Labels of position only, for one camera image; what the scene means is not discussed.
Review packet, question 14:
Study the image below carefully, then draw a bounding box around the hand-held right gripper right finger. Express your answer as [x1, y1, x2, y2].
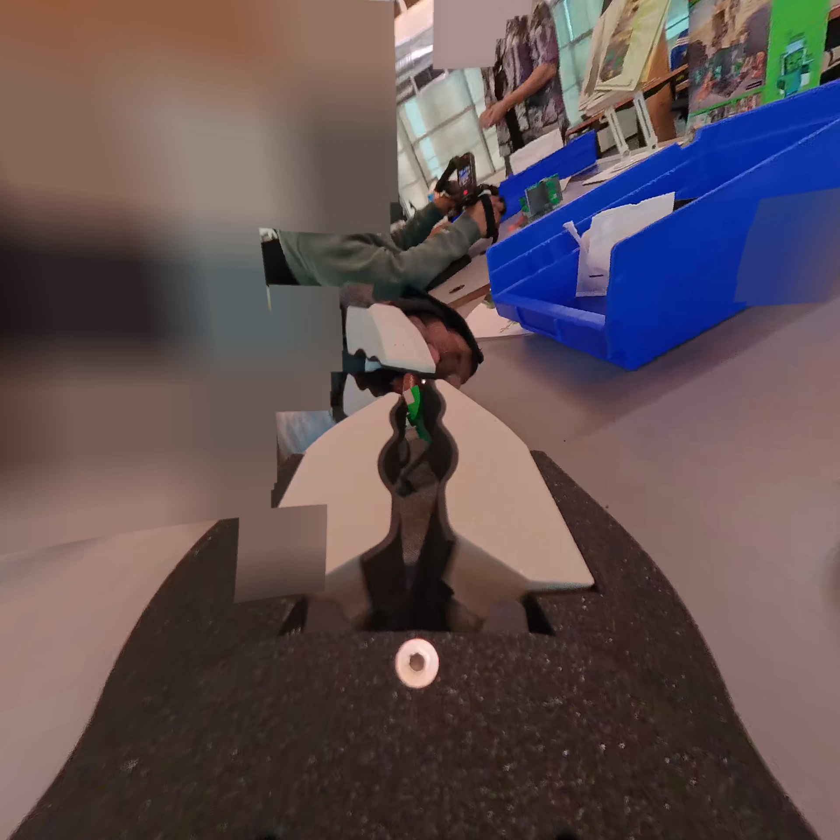
[433, 381, 595, 632]

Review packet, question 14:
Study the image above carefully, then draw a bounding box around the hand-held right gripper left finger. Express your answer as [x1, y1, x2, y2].
[279, 395, 404, 631]

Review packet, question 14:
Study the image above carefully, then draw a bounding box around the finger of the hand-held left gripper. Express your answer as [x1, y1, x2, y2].
[344, 379, 389, 421]
[341, 302, 438, 395]

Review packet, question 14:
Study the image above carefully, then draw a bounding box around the small green toy brick piece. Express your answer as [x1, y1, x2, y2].
[403, 386, 433, 442]

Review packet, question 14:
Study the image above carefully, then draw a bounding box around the grey desk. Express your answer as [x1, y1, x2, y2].
[0, 164, 840, 840]

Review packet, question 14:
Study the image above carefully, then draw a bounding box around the person's left hand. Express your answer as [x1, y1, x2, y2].
[408, 317, 476, 391]

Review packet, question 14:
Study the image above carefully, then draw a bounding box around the tan cardboard piece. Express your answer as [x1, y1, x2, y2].
[427, 255, 493, 304]

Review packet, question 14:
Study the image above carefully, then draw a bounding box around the white paper sheet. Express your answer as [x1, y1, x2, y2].
[466, 302, 534, 340]

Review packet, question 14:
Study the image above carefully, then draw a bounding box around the small green device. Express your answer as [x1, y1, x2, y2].
[524, 176, 563, 219]

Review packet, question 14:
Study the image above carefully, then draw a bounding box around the white plastic bag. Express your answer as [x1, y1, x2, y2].
[563, 192, 677, 299]

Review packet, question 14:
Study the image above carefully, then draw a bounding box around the small blue storage bin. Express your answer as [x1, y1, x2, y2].
[497, 129, 598, 206]

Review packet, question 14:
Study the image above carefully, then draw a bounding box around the large blue storage bin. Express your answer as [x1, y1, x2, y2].
[489, 84, 840, 371]

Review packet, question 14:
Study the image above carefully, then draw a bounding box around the white display stand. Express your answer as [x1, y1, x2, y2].
[604, 92, 657, 158]

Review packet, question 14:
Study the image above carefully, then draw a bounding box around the picture box on stand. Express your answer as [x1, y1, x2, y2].
[577, 0, 673, 112]

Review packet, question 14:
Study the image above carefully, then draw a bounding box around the green toy box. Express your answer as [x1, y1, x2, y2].
[686, 0, 831, 122]

